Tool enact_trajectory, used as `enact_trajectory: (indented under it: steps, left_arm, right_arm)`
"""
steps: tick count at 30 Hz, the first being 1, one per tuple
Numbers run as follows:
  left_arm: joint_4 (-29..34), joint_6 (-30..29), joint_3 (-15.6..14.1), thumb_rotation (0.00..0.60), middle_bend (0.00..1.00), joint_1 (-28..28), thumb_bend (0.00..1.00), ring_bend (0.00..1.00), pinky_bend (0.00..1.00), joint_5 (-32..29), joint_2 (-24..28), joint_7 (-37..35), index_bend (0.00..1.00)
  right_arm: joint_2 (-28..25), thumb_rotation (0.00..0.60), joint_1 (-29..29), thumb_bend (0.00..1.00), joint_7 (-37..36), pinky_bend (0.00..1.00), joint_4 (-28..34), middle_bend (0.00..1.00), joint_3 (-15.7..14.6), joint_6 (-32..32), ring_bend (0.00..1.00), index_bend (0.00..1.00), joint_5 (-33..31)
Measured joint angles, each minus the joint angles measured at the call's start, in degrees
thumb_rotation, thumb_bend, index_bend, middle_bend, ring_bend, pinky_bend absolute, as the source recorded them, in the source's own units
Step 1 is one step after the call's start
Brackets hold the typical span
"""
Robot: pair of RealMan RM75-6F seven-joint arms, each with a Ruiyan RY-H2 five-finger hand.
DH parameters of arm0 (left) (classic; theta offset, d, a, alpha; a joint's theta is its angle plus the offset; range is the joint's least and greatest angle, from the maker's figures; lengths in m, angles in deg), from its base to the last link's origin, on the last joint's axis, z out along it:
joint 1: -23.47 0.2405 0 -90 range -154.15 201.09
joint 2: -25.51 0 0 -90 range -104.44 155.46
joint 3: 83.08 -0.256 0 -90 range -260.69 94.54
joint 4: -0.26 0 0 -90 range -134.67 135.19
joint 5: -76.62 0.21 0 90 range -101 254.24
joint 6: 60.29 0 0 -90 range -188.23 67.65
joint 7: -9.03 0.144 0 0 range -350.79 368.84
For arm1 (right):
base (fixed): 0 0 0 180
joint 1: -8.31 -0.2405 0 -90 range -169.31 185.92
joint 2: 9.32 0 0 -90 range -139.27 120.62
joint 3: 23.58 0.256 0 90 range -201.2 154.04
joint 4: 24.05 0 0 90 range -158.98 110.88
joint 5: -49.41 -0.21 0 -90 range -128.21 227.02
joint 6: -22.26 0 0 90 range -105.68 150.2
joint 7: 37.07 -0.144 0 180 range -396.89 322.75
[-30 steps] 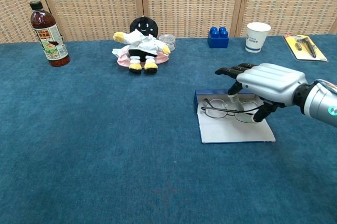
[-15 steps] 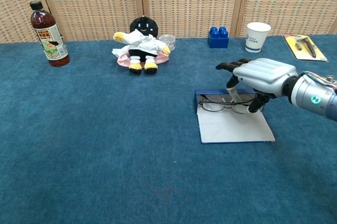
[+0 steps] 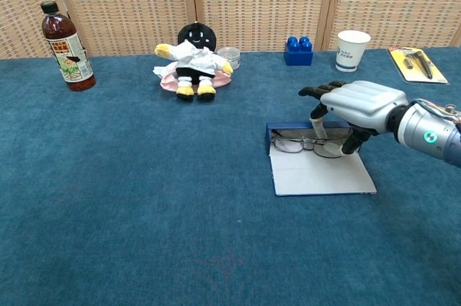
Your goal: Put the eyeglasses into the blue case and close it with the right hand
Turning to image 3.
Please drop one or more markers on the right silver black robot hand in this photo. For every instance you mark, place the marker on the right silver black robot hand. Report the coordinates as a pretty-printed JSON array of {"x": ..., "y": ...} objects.
[{"x": 363, "y": 104}]

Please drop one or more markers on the blue glasses box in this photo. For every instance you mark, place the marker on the blue glasses box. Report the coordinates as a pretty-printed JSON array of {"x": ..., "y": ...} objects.
[{"x": 317, "y": 176}]

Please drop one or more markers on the thin-framed eyeglasses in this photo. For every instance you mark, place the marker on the thin-framed eyeglasses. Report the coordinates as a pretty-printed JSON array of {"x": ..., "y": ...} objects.
[{"x": 288, "y": 145}]

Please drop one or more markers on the blue building block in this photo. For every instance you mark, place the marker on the blue building block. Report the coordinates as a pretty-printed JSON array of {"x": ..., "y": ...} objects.
[{"x": 297, "y": 57}]

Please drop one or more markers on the white paper cup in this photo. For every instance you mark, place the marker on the white paper cup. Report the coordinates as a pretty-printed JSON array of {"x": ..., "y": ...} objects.
[{"x": 347, "y": 54}]

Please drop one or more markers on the razor in yellow package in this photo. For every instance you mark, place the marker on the razor in yellow package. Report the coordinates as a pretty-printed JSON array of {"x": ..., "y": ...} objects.
[{"x": 414, "y": 73}]

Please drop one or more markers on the clear plastic jar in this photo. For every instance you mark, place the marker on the clear plastic jar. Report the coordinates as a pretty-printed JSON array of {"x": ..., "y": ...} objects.
[{"x": 233, "y": 55}]

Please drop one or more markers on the black plush doll white coat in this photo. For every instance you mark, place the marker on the black plush doll white coat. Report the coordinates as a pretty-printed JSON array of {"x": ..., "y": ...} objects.
[{"x": 194, "y": 57}]

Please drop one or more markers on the blue felt table cloth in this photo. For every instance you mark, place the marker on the blue felt table cloth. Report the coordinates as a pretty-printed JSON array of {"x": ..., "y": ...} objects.
[{"x": 144, "y": 176}]

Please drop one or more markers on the woven wooden folding screen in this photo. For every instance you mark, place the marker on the woven wooden folding screen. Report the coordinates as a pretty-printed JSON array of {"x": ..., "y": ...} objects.
[{"x": 126, "y": 3}]

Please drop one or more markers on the brown sauce bottle with label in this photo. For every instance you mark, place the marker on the brown sauce bottle with label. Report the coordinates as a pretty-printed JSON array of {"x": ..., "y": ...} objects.
[{"x": 68, "y": 65}]

